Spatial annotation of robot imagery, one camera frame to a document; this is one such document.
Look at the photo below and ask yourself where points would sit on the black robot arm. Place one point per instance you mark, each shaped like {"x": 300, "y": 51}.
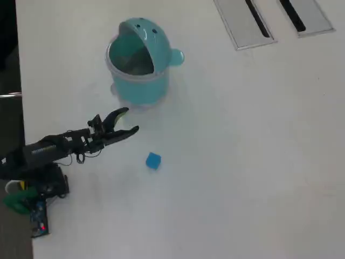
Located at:
{"x": 40, "y": 152}

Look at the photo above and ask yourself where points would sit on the chrome chair bar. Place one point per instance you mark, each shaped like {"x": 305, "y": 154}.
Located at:
{"x": 10, "y": 95}

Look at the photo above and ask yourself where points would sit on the yellow connector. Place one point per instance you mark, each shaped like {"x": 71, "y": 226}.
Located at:
{"x": 23, "y": 186}

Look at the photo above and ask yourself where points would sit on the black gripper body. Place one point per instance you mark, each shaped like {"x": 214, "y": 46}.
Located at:
{"x": 98, "y": 140}

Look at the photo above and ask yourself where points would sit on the green table clamp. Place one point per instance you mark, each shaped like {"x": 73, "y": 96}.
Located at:
{"x": 16, "y": 201}

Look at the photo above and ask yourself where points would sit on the blue circuit board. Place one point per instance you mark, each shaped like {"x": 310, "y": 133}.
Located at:
{"x": 40, "y": 221}

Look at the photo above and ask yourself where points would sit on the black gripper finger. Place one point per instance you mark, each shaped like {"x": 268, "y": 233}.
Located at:
{"x": 114, "y": 117}
{"x": 124, "y": 135}

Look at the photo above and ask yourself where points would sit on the blue lego block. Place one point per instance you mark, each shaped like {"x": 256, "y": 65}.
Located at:
{"x": 153, "y": 160}

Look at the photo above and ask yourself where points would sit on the teal whale-shaped bin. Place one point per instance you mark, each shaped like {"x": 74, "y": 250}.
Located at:
{"x": 140, "y": 89}

